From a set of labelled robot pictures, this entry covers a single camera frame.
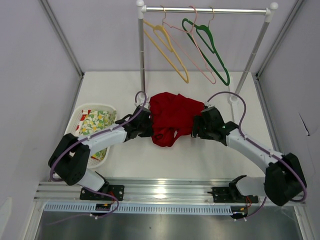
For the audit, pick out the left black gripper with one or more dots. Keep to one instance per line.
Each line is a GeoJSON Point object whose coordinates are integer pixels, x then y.
{"type": "Point", "coordinates": [149, 133]}

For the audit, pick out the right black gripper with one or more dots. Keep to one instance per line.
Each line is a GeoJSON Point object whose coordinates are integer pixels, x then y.
{"type": "Point", "coordinates": [199, 121]}

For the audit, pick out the red skirt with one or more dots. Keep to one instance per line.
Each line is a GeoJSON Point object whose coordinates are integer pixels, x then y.
{"type": "Point", "coordinates": [173, 117]}

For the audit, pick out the green clothes hanger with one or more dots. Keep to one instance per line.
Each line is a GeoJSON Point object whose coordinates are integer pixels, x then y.
{"type": "Point", "coordinates": [211, 45]}

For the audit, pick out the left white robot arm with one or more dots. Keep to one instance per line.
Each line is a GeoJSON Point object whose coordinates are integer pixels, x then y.
{"type": "Point", "coordinates": [70, 158]}

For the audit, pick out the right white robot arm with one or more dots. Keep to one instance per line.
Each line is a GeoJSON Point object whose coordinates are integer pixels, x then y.
{"type": "Point", "coordinates": [283, 178]}

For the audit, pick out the yellow clothes hanger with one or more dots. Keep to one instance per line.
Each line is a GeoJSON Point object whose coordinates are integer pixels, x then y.
{"type": "Point", "coordinates": [163, 36]}

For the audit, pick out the lemon print cloth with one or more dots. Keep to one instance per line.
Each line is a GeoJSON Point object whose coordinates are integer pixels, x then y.
{"type": "Point", "coordinates": [93, 120]}

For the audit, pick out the white plastic laundry basket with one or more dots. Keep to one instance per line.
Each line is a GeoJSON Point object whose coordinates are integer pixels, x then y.
{"type": "Point", "coordinates": [76, 115]}

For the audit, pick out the white clothes rack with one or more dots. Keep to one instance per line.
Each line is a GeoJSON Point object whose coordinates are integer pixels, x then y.
{"type": "Point", "coordinates": [268, 14]}

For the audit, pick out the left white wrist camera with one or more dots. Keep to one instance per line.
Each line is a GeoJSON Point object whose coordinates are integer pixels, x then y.
{"type": "Point", "coordinates": [142, 103]}

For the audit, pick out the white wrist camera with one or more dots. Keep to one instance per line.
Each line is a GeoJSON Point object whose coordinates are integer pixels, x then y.
{"type": "Point", "coordinates": [208, 105]}
{"type": "Point", "coordinates": [142, 103]}

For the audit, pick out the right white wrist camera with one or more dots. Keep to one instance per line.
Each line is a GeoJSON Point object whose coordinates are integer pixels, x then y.
{"type": "Point", "coordinates": [208, 105]}

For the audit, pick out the aluminium mounting rail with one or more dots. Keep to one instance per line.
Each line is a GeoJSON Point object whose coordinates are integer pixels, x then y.
{"type": "Point", "coordinates": [140, 191]}

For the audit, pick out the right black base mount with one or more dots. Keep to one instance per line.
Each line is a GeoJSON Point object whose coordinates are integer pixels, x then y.
{"type": "Point", "coordinates": [222, 194]}

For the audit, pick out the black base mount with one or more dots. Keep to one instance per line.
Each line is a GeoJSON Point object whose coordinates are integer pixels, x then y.
{"type": "Point", "coordinates": [222, 194]}
{"type": "Point", "coordinates": [114, 190]}

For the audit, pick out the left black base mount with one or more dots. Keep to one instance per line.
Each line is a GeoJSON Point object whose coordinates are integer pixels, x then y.
{"type": "Point", "coordinates": [114, 190]}

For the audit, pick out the white slotted cable duct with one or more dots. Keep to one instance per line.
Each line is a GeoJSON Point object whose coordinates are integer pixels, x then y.
{"type": "Point", "coordinates": [126, 208]}

